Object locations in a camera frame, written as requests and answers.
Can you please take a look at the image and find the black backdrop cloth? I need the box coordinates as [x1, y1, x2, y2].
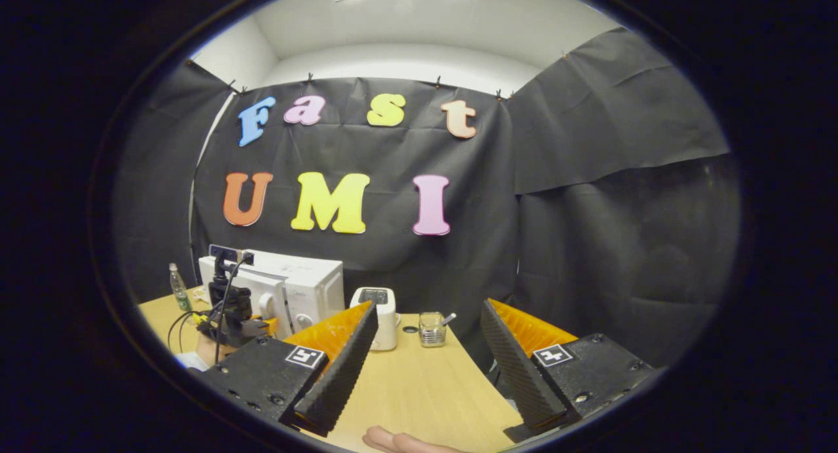
[115, 27, 744, 369]

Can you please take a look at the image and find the clear glass cup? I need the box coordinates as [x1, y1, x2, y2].
[419, 312, 448, 348]

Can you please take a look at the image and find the green label plastic bottle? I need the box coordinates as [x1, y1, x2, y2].
[169, 263, 192, 312]

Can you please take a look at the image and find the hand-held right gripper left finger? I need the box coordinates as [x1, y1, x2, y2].
[190, 300, 380, 437]

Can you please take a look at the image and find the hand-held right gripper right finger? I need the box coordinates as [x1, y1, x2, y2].
[480, 299, 659, 444]

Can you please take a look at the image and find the white toaster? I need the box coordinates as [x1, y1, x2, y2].
[350, 287, 401, 352]

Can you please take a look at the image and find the white microwave oven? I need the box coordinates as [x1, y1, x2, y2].
[198, 247, 346, 341]

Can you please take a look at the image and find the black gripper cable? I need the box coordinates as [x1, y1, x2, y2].
[167, 253, 253, 365]

